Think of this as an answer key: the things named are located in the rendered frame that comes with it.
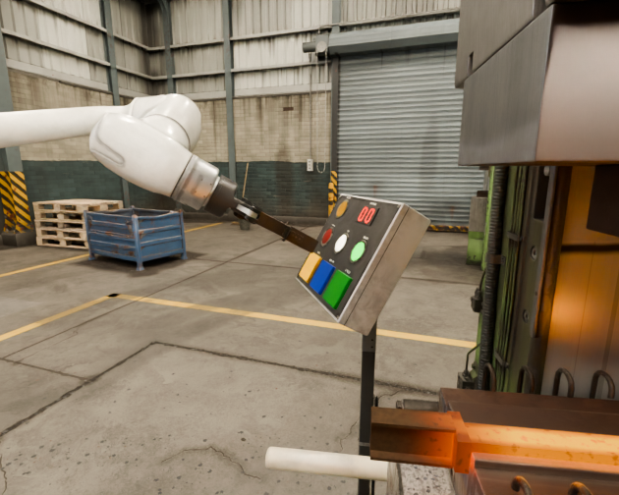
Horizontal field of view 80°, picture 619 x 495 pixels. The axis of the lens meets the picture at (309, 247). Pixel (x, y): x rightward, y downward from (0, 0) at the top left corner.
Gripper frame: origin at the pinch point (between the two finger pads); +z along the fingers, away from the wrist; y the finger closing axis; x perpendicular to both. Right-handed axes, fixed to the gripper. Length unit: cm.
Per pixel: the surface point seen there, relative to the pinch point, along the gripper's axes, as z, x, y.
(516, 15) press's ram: -10, 24, 48
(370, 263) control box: 13.4, 2.5, 6.8
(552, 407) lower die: 24.4, -2.5, 43.0
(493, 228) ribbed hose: 23.7, 18.4, 20.5
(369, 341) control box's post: 32.6, -15.1, -7.7
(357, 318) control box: 16.8, -8.8, 6.9
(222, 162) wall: 27, 54, -895
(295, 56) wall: 53, 335, -796
